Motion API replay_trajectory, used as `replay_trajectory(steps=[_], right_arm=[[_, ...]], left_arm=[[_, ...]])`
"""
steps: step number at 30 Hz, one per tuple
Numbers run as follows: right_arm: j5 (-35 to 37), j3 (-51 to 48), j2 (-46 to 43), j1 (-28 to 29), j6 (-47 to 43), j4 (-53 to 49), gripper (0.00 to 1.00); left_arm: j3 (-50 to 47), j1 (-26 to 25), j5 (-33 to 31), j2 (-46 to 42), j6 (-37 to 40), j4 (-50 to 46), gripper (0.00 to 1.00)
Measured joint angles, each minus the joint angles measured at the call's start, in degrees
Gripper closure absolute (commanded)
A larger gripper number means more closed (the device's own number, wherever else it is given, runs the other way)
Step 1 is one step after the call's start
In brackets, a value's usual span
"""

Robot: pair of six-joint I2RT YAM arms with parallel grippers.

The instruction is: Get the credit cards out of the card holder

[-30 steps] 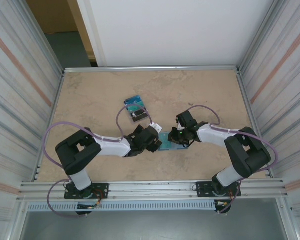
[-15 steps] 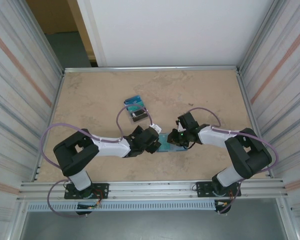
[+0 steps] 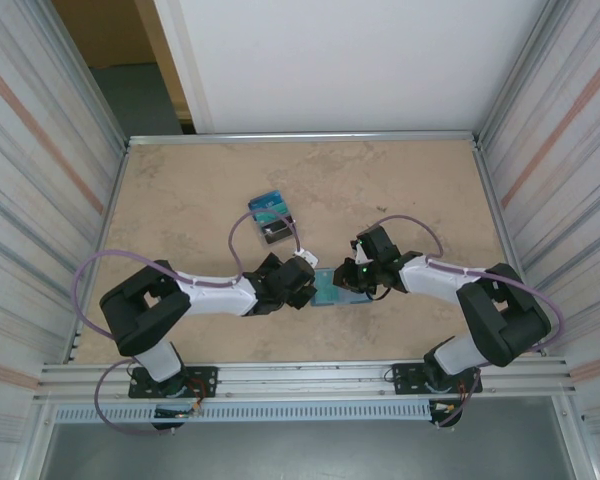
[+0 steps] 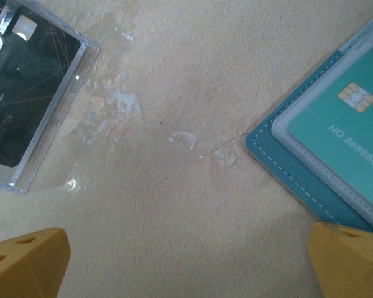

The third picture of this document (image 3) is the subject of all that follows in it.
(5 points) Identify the small green circuit board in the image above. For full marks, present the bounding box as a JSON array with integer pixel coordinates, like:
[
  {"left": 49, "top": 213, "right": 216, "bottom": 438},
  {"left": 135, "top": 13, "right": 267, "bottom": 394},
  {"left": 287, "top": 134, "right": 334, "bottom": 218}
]
[{"left": 153, "top": 405, "right": 204, "bottom": 420}]

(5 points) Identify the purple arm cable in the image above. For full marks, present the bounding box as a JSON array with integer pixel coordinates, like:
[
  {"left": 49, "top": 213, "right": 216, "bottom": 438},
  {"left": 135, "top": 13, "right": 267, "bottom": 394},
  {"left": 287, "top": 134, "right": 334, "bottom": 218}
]
[
  {"left": 74, "top": 210, "right": 302, "bottom": 437},
  {"left": 374, "top": 213, "right": 566, "bottom": 429}
]

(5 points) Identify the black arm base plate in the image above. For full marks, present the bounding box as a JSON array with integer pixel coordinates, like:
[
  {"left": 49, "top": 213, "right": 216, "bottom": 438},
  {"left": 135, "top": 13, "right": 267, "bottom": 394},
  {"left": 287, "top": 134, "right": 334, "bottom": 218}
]
[
  {"left": 128, "top": 366, "right": 219, "bottom": 400},
  {"left": 390, "top": 363, "right": 482, "bottom": 399}
]

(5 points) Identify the dark blue credit card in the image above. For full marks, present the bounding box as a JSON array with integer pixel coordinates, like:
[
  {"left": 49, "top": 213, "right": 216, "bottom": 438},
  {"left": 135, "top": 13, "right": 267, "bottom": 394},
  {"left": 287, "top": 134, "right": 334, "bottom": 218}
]
[{"left": 248, "top": 190, "right": 284, "bottom": 209}]

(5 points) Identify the teal credit card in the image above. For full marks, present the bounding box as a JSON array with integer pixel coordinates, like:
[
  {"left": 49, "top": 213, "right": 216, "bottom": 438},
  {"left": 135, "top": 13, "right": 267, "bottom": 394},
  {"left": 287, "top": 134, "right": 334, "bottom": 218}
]
[{"left": 253, "top": 202, "right": 292, "bottom": 225}]

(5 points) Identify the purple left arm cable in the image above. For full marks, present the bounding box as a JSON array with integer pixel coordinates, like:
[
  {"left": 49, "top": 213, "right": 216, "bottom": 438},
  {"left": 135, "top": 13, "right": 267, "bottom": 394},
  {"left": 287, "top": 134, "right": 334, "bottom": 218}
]
[{"left": 74, "top": 210, "right": 302, "bottom": 437}]

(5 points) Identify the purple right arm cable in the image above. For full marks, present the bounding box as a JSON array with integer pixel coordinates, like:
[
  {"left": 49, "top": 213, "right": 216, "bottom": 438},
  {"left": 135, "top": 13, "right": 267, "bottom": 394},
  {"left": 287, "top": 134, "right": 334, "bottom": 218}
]
[{"left": 374, "top": 213, "right": 566, "bottom": 429}]

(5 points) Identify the aluminium table frame rail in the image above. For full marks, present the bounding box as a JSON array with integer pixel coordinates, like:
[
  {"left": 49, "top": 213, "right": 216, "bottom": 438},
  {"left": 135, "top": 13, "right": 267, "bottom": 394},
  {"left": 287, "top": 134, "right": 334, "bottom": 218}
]
[
  {"left": 68, "top": 142, "right": 131, "bottom": 364},
  {"left": 127, "top": 130, "right": 481, "bottom": 149},
  {"left": 472, "top": 139, "right": 544, "bottom": 357}
]

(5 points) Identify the grey slotted cable duct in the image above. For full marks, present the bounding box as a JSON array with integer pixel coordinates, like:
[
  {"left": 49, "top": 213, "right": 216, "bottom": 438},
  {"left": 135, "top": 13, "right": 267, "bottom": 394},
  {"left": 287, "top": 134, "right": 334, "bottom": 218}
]
[{"left": 53, "top": 402, "right": 431, "bottom": 424}]

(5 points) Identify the small teal and black box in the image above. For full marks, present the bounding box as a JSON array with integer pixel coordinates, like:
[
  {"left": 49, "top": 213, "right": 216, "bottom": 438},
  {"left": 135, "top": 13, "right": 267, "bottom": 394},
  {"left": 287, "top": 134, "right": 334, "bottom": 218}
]
[{"left": 247, "top": 189, "right": 301, "bottom": 247}]

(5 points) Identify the teal leather card holder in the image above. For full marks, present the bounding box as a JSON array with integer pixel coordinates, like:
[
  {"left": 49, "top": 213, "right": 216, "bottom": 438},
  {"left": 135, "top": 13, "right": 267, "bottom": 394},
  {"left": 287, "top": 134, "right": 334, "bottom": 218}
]
[{"left": 309, "top": 268, "right": 374, "bottom": 307}]

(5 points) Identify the blue VIP credit card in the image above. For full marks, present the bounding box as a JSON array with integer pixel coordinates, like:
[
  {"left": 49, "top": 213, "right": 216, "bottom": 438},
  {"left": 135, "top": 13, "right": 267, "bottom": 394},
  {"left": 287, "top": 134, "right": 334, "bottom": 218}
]
[{"left": 313, "top": 269, "right": 342, "bottom": 304}]

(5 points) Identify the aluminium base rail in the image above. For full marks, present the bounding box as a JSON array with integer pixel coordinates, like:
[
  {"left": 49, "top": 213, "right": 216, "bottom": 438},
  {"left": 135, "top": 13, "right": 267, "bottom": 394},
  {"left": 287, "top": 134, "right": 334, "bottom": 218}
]
[{"left": 37, "top": 357, "right": 579, "bottom": 402}]

